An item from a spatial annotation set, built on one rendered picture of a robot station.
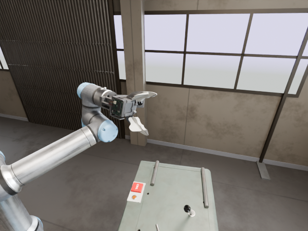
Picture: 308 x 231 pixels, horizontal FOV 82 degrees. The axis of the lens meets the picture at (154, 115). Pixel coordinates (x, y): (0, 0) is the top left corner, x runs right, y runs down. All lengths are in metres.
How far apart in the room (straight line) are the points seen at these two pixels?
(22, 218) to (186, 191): 0.78
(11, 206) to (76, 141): 0.37
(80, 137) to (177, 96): 2.44
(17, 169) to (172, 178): 0.82
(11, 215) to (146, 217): 0.56
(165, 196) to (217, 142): 2.36
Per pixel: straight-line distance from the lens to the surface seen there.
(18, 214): 0.95
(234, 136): 3.27
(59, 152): 0.66
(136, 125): 0.64
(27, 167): 0.67
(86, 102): 0.76
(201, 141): 3.33
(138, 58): 2.82
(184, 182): 1.17
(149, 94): 0.60
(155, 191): 1.11
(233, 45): 2.74
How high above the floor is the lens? 2.12
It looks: 28 degrees down
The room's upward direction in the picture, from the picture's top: straight up
